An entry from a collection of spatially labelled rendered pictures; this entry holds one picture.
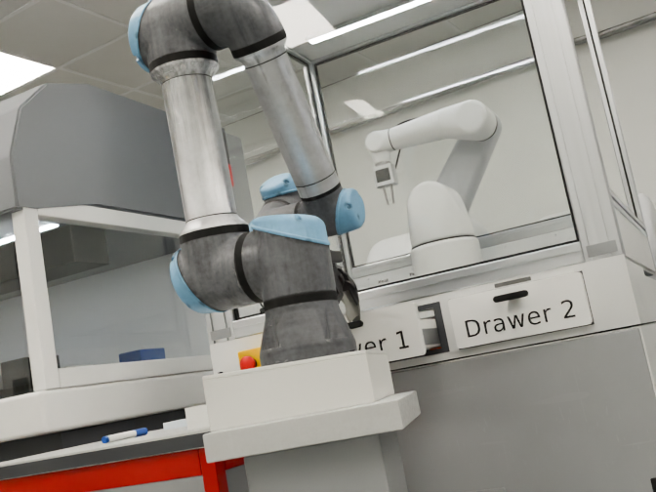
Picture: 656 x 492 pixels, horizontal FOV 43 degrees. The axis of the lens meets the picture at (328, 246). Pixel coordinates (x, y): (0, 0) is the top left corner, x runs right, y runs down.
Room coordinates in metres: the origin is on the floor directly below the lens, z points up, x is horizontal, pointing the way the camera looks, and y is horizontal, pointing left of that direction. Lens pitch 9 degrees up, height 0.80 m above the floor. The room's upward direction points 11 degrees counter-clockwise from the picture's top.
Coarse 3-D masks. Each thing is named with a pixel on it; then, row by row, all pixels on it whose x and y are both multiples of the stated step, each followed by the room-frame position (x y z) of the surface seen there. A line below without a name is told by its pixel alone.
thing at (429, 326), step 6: (426, 324) 1.82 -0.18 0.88; (432, 324) 1.86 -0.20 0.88; (426, 330) 1.80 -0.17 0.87; (432, 330) 1.85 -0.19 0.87; (426, 336) 1.80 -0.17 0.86; (432, 336) 1.84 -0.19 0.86; (438, 336) 1.88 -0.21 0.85; (426, 342) 1.79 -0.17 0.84; (432, 342) 1.83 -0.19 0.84; (438, 342) 1.87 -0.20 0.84; (426, 348) 1.94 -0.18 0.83
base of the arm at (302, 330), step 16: (272, 304) 1.26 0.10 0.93; (288, 304) 1.25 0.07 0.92; (304, 304) 1.25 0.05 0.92; (320, 304) 1.25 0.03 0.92; (336, 304) 1.28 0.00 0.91; (272, 320) 1.26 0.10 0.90; (288, 320) 1.24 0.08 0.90; (304, 320) 1.24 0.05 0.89; (320, 320) 1.24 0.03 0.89; (336, 320) 1.26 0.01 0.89; (272, 336) 1.27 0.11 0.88; (288, 336) 1.24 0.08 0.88; (304, 336) 1.23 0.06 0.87; (320, 336) 1.24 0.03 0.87; (336, 336) 1.26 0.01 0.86; (352, 336) 1.29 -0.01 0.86; (272, 352) 1.25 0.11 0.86; (288, 352) 1.23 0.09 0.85; (304, 352) 1.23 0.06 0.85; (320, 352) 1.23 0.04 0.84; (336, 352) 1.24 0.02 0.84
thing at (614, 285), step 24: (600, 264) 1.72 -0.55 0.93; (624, 264) 1.71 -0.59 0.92; (480, 288) 1.83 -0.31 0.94; (600, 288) 1.73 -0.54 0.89; (624, 288) 1.71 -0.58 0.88; (648, 288) 2.11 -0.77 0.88; (360, 312) 1.95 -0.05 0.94; (600, 312) 1.73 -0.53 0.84; (624, 312) 1.72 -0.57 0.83; (648, 312) 1.94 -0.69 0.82; (528, 336) 1.80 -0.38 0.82; (552, 336) 1.78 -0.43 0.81; (216, 360) 2.11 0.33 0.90; (408, 360) 1.91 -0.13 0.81; (432, 360) 1.89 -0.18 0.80
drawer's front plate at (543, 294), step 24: (504, 288) 1.79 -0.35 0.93; (528, 288) 1.77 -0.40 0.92; (552, 288) 1.75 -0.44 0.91; (576, 288) 1.73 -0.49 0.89; (456, 312) 1.84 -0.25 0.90; (480, 312) 1.82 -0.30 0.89; (504, 312) 1.80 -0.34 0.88; (528, 312) 1.77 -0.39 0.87; (552, 312) 1.76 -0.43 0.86; (576, 312) 1.74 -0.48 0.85; (456, 336) 1.84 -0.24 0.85; (480, 336) 1.82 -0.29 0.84; (504, 336) 1.80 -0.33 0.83
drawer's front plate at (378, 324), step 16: (416, 304) 1.73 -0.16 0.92; (368, 320) 1.76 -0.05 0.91; (384, 320) 1.74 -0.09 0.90; (400, 320) 1.73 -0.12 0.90; (416, 320) 1.72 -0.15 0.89; (368, 336) 1.76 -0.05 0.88; (384, 336) 1.75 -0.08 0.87; (400, 336) 1.73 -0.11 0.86; (416, 336) 1.72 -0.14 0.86; (400, 352) 1.73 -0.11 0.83; (416, 352) 1.72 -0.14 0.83
